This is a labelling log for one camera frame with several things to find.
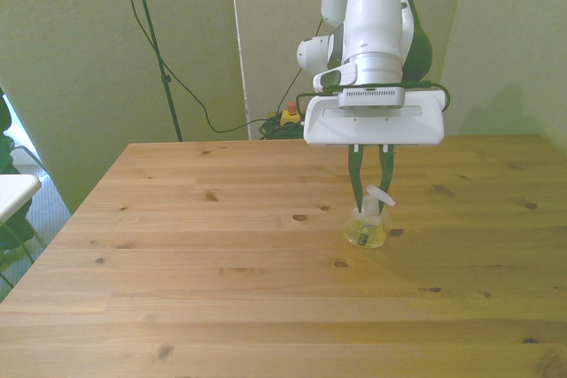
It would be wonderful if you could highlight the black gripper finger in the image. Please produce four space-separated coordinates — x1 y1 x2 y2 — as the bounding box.
346 143 366 214
375 143 396 216

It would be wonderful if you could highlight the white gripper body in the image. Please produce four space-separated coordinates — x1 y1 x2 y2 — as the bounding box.
302 89 446 148

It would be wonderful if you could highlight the clear sanitizer pump bottle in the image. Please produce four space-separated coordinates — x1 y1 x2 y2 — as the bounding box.
342 184 396 251

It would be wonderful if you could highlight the yellow emergency stop button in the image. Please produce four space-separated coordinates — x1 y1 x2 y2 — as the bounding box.
280 102 303 127

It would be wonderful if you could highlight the white side table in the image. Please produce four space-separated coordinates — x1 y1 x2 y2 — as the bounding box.
0 143 49 251

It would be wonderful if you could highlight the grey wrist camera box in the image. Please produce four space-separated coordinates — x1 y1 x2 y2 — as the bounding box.
337 86 406 110

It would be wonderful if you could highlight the coiled dark cable bundle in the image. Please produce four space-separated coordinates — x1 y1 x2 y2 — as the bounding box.
258 113 307 142

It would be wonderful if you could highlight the long black cable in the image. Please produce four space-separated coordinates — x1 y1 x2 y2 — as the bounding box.
109 0 327 135

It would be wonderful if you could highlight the black camera tripod stand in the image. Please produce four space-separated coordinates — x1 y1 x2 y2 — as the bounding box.
125 0 185 143

